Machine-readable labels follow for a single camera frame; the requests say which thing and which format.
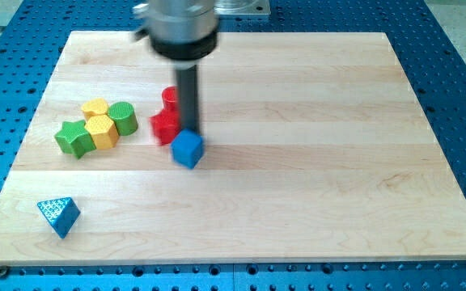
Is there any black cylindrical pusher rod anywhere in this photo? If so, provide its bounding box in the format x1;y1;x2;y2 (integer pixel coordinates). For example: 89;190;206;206
174;61;201;134

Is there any blue cube block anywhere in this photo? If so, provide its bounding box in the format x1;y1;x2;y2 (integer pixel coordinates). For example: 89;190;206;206
171;129;204;169

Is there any red star block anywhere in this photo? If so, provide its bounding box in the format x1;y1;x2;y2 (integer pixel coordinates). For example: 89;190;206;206
149;109;181;145

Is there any yellow heart block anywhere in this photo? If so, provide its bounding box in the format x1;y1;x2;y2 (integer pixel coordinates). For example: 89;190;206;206
81;98;109;120

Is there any green star block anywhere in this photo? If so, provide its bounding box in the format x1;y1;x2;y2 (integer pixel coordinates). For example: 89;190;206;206
54;120;96;159

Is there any red cylinder block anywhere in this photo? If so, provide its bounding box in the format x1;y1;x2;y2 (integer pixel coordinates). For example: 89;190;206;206
161;86;178;112

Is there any green cylinder block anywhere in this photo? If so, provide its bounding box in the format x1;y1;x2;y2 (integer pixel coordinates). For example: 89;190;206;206
108;102;138;136

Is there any yellow hexagon block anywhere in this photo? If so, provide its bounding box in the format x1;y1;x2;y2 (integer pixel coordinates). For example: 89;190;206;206
85;115;119;150

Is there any wooden board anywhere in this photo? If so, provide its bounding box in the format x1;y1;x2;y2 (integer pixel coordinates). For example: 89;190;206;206
0;31;466;266

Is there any blue triangle block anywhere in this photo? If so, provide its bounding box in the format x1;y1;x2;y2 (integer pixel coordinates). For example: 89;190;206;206
36;197;81;239

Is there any blue perforated table mat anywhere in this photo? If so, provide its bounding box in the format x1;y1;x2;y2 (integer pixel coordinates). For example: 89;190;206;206
0;0;466;290

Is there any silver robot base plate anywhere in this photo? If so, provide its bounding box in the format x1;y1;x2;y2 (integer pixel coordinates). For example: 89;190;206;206
215;0;271;16

